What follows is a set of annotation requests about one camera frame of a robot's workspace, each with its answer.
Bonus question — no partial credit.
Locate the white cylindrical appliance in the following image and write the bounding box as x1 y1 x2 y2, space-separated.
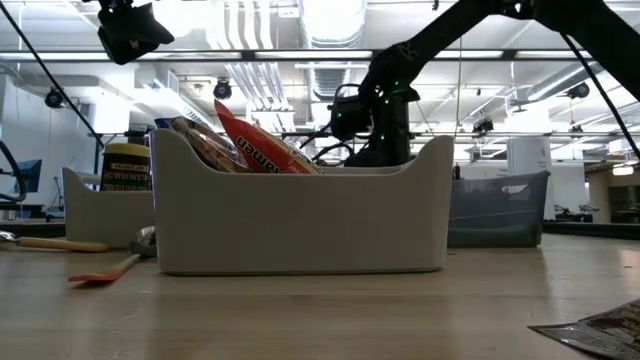
506 135 555 175

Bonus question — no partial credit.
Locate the brown foil packet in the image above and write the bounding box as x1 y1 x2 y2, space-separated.
527 298 640 360

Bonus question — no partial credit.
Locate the red ramen packet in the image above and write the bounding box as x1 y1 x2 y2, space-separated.
213 98 326 175

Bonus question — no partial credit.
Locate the dark grey translucent bin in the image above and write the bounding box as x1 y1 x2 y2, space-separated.
447 170 550 249

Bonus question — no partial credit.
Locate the blue computer monitor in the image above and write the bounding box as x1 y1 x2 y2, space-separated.
13 158 44 195

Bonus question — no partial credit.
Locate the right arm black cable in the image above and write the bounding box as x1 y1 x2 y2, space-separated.
559 32 640 161

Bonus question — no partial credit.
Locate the thin black hanging cable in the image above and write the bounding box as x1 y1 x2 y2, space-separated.
0 0 105 150

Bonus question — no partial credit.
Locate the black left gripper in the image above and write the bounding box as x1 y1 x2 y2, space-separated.
97 2 175 66

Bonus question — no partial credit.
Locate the thin hanging cord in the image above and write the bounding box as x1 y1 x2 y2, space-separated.
453 37 464 137

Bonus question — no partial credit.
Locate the black aluminium table frame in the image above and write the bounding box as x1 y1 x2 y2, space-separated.
0 218 640 240

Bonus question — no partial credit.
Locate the spoon wooden handle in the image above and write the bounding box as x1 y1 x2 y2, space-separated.
0 230 109 254

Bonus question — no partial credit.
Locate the spoon orange handle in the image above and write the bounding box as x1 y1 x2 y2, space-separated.
68 225 159 285

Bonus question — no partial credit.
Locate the dark jar yellow lid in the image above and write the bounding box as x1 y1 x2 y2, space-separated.
99 143 152 192

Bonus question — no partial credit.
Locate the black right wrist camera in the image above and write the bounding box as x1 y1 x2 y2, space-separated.
328 83 374 142

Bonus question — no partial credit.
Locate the silver ventilation duct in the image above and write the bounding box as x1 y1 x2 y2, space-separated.
299 0 369 101

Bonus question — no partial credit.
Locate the white plastic bin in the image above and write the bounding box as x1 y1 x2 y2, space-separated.
62 167 156 250
149 128 455 276

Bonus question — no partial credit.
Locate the black overhead beam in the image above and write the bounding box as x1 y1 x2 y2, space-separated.
0 48 640 63

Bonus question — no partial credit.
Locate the blue yellow ramen packet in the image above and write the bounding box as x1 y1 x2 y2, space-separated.
154 116 251 175

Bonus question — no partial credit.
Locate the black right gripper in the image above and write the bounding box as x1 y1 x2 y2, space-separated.
343 74 420 169

